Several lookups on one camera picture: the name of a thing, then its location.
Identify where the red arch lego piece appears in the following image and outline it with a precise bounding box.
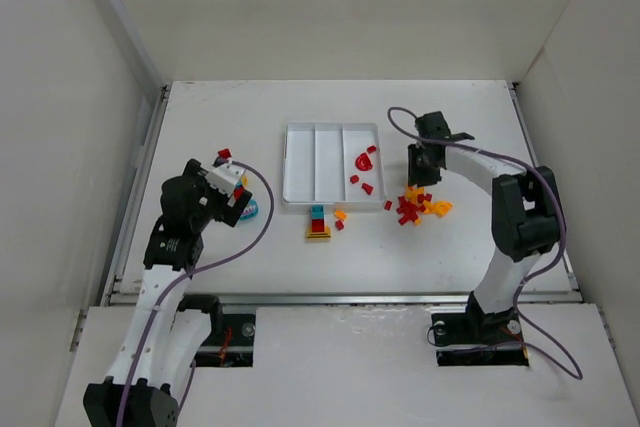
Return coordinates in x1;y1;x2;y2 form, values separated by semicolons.
354;152;374;172

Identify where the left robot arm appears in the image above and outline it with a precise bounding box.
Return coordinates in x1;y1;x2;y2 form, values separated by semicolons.
83;158;252;426

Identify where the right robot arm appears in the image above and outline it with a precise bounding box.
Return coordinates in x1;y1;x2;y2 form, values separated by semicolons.
408;111;566;336

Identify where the red orange lego pile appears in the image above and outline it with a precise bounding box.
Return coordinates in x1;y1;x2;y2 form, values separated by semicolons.
383;185;453;226

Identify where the red teal yellow duplo tower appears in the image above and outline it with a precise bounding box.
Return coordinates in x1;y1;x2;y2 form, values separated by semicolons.
217;148;232;159

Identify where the teal frog duplo piece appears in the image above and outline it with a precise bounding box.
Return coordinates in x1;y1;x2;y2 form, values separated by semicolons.
239;200;259;222

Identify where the white three-compartment tray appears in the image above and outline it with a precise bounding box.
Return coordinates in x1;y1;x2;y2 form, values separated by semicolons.
282;122;386;211

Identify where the orange lego brick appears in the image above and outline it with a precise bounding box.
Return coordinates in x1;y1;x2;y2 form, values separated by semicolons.
334;210;347;221

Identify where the teal red yellow duplo stack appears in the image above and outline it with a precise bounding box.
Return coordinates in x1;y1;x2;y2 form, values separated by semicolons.
305;205;331;241

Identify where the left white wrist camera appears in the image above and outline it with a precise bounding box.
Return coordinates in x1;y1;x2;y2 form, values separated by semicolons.
205;157;246;197

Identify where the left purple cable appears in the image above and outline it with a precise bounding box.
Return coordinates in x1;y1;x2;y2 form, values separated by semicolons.
113;159;276;427

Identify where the purple cable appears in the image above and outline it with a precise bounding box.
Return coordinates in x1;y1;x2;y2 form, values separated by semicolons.
113;159;276;427
387;106;584;381

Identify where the aluminium front rail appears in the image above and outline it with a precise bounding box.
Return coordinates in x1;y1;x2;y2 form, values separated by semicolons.
219;294;468;306

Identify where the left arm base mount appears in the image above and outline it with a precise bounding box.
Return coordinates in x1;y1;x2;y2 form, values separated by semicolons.
178;294;257;368

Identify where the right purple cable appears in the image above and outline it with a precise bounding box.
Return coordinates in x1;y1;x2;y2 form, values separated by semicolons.
387;106;584;381

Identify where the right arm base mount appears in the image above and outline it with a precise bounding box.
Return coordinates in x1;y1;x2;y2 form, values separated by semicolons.
427;311;529;367

